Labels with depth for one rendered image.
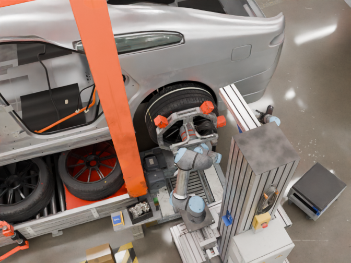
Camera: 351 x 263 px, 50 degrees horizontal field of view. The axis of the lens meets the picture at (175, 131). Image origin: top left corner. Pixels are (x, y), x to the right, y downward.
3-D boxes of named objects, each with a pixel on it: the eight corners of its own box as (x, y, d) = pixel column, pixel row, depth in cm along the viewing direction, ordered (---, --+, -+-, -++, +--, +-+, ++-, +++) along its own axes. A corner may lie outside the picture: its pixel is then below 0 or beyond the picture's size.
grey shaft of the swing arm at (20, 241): (30, 241, 369) (9, 222, 328) (30, 247, 366) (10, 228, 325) (20, 244, 368) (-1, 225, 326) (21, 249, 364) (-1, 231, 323)
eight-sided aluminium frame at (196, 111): (213, 136, 367) (215, 101, 323) (215, 142, 364) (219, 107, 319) (159, 151, 360) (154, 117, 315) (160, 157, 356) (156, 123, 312)
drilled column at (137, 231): (142, 227, 378) (137, 211, 344) (144, 237, 373) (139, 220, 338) (132, 230, 377) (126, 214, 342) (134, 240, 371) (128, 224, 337)
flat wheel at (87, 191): (110, 133, 411) (106, 121, 392) (141, 179, 379) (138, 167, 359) (53, 164, 392) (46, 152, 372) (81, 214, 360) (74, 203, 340)
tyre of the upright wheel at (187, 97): (198, 127, 392) (221, 81, 344) (206, 145, 379) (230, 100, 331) (137, 130, 367) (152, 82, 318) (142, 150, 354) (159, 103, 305)
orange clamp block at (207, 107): (205, 108, 328) (211, 101, 322) (208, 115, 324) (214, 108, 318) (199, 107, 324) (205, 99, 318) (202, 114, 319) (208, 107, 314)
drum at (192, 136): (193, 130, 348) (193, 121, 337) (200, 149, 336) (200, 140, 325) (178, 134, 346) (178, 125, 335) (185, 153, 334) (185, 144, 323)
